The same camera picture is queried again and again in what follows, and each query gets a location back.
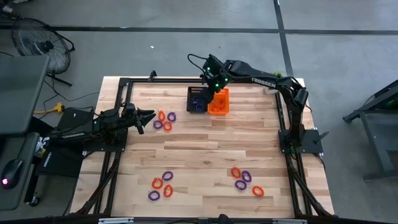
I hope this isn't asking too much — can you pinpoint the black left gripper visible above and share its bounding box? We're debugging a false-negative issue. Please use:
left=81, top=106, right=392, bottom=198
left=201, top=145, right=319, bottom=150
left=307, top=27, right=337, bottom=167
left=123, top=108, right=157, bottom=135

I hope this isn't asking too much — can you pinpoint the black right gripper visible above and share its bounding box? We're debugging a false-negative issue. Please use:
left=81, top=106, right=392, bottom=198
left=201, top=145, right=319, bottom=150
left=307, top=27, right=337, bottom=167
left=202, top=73, right=231, bottom=105

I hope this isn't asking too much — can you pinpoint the orange plastic basket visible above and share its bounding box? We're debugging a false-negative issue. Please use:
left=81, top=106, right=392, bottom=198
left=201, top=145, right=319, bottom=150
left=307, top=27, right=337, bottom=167
left=207, top=88, right=230, bottom=116

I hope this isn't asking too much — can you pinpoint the black plastic basket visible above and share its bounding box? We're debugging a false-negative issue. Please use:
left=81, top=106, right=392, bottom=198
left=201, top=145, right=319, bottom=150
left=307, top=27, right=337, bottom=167
left=186, top=86, right=208, bottom=114

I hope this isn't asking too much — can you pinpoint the black flat box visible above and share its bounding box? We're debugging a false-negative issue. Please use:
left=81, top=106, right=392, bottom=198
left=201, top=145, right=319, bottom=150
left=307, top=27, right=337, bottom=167
left=57, top=107, right=96, bottom=133

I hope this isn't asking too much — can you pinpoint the yellow power plug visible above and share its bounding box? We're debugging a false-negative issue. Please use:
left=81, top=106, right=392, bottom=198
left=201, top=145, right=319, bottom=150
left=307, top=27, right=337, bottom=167
left=33, top=102, right=65, bottom=114

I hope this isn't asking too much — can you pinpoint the black fabric bag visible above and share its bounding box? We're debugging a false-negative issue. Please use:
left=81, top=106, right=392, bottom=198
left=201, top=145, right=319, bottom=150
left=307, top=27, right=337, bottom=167
left=36, top=145, right=85, bottom=179

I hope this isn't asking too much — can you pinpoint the black floor fan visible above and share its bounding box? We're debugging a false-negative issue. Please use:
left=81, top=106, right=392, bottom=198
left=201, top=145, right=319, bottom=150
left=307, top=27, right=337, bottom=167
left=11, top=17, right=76, bottom=87

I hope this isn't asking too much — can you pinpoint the grey desk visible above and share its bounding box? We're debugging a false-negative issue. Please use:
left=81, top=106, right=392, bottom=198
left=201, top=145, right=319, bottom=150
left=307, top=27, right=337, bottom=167
left=0, top=55, right=50, bottom=135

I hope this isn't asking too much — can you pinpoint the black computer mouse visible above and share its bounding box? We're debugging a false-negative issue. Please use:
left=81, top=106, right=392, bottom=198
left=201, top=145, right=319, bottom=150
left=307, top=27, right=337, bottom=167
left=0, top=158, right=24, bottom=190

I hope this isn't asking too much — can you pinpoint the grey desk shelf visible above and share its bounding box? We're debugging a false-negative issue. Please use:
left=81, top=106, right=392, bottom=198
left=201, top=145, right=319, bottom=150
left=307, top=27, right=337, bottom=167
left=0, top=132, right=40, bottom=212

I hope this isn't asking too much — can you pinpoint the grey metal stand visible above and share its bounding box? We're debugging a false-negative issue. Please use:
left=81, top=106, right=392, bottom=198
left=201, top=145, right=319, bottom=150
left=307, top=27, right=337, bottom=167
left=341, top=79, right=398, bottom=183

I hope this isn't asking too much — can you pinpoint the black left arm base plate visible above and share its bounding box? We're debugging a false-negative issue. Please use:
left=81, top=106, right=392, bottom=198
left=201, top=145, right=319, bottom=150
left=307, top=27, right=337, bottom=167
left=81, top=127, right=129, bottom=153

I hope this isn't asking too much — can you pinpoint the black aluminium frame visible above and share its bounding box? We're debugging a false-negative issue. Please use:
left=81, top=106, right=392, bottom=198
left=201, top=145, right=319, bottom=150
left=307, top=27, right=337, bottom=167
left=70, top=76, right=336, bottom=224

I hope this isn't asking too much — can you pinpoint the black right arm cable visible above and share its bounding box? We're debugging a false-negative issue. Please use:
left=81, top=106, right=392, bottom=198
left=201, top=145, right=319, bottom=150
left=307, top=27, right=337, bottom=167
left=187, top=53, right=210, bottom=77

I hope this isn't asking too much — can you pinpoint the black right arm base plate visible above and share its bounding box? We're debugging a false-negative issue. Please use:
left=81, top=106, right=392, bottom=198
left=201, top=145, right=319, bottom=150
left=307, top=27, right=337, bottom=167
left=278, top=128, right=324, bottom=155

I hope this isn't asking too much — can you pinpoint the silver frame bracket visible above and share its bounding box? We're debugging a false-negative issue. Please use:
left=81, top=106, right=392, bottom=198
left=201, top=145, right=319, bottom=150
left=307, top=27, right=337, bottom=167
left=272, top=218, right=308, bottom=224
left=98, top=217, right=134, bottom=224

